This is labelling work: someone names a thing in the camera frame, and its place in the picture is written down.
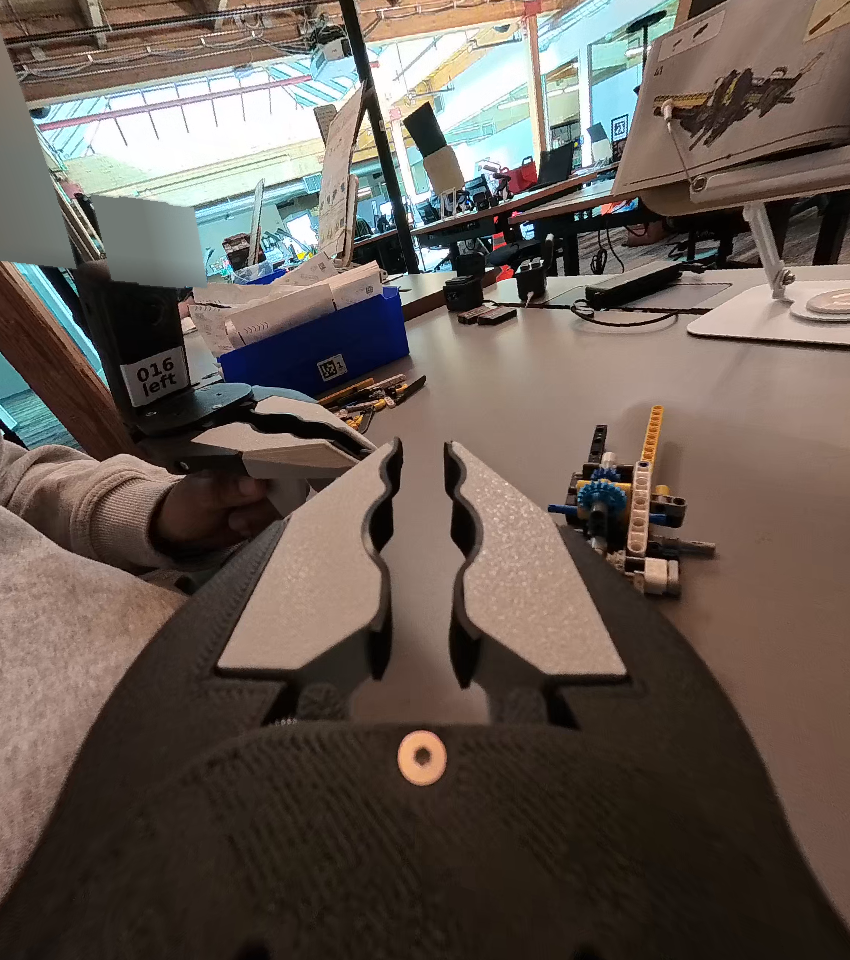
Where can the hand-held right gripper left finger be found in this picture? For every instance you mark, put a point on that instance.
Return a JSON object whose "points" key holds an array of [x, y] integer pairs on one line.
{"points": [[312, 592]]}

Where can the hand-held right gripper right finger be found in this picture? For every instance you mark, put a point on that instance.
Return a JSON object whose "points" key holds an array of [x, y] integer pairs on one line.
{"points": [[537, 592]]}

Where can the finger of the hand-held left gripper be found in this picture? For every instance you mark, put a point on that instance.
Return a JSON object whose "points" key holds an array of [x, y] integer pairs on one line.
{"points": [[290, 459], [286, 409]]}

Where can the multicoloured lego assembly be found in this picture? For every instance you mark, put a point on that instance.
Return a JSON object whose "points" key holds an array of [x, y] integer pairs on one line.
{"points": [[639, 502]]}

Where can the person's left forearm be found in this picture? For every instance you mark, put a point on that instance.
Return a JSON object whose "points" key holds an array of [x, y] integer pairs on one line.
{"points": [[57, 487]]}

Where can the lego instruction booklet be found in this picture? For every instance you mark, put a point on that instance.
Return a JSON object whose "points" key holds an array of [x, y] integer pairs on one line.
{"points": [[762, 67]]}

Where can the person's left hand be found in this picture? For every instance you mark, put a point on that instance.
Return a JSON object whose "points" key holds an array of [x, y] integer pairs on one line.
{"points": [[207, 514]]}

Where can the blue plastic bin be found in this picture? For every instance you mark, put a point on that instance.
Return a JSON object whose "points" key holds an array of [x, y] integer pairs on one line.
{"points": [[297, 352]]}

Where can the pile of white paper bags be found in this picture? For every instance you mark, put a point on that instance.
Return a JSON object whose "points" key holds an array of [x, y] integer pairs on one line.
{"points": [[282, 311]]}

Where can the wooden beam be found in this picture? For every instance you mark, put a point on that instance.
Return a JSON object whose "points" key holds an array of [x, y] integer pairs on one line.
{"points": [[34, 337]]}

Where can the small black stick device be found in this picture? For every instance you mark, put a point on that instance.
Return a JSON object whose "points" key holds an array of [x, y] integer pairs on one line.
{"points": [[473, 315], [498, 315]]}

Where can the black box device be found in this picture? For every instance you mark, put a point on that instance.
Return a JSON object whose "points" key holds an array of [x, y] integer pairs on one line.
{"points": [[464, 289]]}

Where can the upright white paper booklet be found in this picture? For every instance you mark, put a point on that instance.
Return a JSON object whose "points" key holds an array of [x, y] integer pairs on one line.
{"points": [[338, 180]]}

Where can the black metal pole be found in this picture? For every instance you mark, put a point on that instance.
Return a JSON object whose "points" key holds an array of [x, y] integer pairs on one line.
{"points": [[383, 150]]}

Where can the black charger dock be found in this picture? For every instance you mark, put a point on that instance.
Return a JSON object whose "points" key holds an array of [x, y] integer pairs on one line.
{"points": [[531, 277]]}

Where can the black and white panel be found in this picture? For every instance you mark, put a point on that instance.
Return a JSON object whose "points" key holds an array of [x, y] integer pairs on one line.
{"points": [[436, 154]]}

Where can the person's grey sweatshirt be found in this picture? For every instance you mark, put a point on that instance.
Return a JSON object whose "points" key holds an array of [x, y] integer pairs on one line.
{"points": [[19, 712]]}

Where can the row of background desks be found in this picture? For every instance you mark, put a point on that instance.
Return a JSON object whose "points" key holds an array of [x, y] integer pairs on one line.
{"points": [[530, 202]]}

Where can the long black power strip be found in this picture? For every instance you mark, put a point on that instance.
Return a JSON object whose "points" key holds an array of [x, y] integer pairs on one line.
{"points": [[642, 285]]}

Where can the white book stand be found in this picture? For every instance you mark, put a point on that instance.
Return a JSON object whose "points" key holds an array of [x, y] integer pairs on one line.
{"points": [[755, 319]]}

